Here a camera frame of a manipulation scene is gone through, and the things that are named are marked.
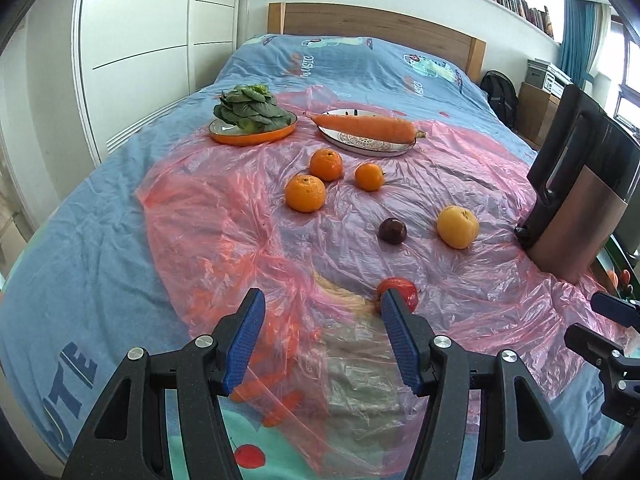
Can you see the black and copper electric kettle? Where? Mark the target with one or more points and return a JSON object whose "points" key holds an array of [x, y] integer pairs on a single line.
{"points": [[575, 225]]}

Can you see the wooden headboard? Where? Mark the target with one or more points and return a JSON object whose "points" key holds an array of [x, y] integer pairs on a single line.
{"points": [[375, 22]]}

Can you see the dark plum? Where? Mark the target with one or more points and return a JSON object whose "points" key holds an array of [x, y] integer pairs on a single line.
{"points": [[392, 230]]}

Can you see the pink plastic sheet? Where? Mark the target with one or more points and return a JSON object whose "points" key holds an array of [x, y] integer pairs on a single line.
{"points": [[225, 240]]}

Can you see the green tray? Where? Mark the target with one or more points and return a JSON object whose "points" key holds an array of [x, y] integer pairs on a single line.
{"points": [[606, 259]]}

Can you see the wooden dresser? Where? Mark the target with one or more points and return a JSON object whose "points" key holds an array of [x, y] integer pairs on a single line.
{"points": [[537, 110]]}

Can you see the black backpack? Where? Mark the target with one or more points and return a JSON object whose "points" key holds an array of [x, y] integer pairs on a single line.
{"points": [[500, 95]]}

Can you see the patterned white plate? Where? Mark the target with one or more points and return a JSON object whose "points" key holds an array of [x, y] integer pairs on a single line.
{"points": [[360, 144]]}

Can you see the white wardrobe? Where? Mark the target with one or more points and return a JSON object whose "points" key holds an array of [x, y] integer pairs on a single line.
{"points": [[140, 35]]}

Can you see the small red apple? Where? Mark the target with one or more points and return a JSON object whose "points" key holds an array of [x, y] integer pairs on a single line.
{"points": [[625, 276], [407, 291]]}

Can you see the window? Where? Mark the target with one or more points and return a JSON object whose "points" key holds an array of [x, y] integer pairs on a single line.
{"points": [[630, 90]]}

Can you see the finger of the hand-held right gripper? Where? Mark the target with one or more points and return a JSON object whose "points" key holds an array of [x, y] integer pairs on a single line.
{"points": [[590, 342], [612, 306]]}

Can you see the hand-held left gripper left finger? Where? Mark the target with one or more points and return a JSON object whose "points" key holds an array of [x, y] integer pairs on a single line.
{"points": [[245, 340]]}

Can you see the carrot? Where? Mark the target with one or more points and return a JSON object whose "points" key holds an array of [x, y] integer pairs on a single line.
{"points": [[365, 127]]}

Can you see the orange plate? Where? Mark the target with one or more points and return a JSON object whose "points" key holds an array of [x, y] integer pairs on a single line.
{"points": [[250, 137]]}

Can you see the white printer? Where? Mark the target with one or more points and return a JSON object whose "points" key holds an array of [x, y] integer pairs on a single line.
{"points": [[557, 82]]}

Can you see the yellow apple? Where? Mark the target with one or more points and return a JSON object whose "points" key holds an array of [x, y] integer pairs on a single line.
{"points": [[457, 227]]}

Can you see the grey storage box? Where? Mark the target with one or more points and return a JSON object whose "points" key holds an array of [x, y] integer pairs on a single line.
{"points": [[537, 72]]}

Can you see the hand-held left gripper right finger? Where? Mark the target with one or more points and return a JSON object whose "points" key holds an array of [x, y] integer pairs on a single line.
{"points": [[402, 340]]}

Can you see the teal curtain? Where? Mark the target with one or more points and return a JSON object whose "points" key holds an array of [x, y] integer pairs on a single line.
{"points": [[577, 40]]}

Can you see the green leafy vegetable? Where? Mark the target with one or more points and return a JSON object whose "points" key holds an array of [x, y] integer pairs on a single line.
{"points": [[250, 107]]}

